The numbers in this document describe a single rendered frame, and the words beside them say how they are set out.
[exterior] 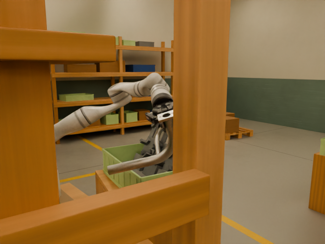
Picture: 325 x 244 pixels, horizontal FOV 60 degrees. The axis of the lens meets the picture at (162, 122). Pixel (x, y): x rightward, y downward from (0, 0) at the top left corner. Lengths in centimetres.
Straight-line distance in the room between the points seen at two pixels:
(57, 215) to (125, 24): 690
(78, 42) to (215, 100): 34
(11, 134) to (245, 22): 874
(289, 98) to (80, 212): 775
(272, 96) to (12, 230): 807
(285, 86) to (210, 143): 751
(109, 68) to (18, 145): 598
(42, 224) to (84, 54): 25
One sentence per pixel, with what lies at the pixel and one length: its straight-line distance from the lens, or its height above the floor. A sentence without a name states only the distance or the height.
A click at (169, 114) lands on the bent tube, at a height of 136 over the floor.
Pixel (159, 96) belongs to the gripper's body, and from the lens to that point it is 95.
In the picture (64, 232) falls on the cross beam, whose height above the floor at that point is 125.
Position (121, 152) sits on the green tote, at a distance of 202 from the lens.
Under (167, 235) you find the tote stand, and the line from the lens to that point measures 162.
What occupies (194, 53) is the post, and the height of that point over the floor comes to 152.
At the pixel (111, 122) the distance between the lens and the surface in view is 649.
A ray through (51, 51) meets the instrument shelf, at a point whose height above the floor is 151.
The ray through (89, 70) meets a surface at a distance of 621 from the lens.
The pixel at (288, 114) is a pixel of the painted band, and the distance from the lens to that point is 812.
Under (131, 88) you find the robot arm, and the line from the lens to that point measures 124.
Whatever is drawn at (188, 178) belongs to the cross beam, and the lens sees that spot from 57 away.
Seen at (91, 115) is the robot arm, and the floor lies 128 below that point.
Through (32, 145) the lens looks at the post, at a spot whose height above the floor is 138.
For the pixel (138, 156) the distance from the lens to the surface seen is 190.
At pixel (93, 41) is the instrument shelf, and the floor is 153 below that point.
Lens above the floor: 149
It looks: 11 degrees down
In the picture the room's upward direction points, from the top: straight up
